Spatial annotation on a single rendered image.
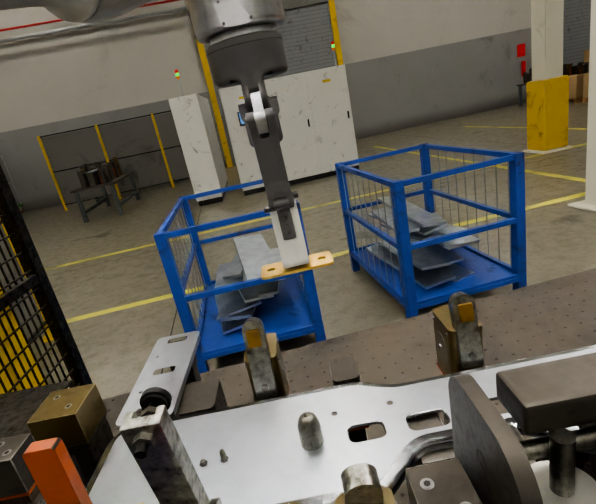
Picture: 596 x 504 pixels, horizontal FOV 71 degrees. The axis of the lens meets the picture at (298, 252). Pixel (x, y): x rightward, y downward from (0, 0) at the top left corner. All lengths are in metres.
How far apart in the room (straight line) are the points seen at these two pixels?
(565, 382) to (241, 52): 0.39
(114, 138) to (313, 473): 12.18
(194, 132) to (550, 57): 5.89
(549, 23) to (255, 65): 7.51
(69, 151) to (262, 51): 12.53
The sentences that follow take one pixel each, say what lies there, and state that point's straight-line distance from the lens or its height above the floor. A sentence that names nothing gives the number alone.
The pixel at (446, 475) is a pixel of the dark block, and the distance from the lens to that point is 0.43.
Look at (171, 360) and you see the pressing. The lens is 0.94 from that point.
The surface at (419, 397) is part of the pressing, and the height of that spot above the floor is 1.00.
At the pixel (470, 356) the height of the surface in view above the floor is 1.01.
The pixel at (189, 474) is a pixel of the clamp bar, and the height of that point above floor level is 1.14.
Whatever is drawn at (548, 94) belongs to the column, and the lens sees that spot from 7.78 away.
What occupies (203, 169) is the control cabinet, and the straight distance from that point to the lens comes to 8.29.
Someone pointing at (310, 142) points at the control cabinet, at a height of 0.74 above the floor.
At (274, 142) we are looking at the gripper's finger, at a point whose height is 1.41.
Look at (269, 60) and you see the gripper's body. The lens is 0.42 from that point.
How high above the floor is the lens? 1.44
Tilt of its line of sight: 19 degrees down
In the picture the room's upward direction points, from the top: 12 degrees counter-clockwise
